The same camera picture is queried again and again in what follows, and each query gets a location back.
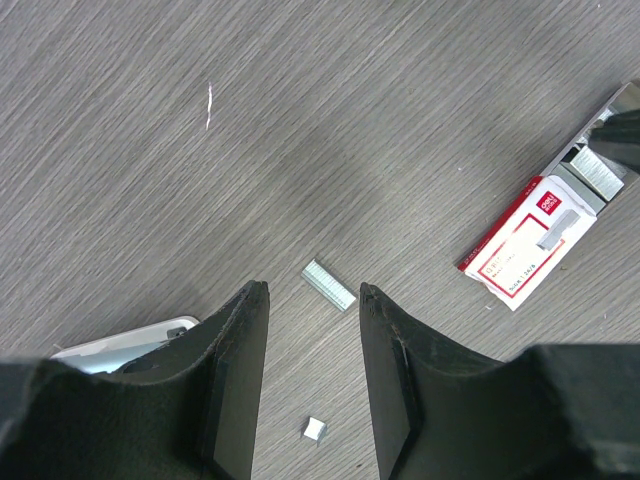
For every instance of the small staple strip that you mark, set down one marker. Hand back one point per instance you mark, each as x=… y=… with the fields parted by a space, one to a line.
x=314 y=429

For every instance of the light blue stapler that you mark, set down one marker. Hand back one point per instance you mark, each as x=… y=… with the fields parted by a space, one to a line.
x=108 y=354

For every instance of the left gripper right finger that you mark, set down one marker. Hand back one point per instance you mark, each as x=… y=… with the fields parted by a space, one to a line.
x=440 y=410

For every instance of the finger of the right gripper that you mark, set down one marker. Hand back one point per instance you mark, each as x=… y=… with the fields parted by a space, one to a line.
x=618 y=139

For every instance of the red white staple box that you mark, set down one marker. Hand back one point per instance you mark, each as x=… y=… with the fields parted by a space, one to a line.
x=549 y=216

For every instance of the long staple strip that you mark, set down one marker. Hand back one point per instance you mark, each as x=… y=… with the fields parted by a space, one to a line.
x=329 y=286
x=593 y=171

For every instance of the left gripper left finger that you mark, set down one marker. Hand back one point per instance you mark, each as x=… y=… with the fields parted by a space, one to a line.
x=186 y=410

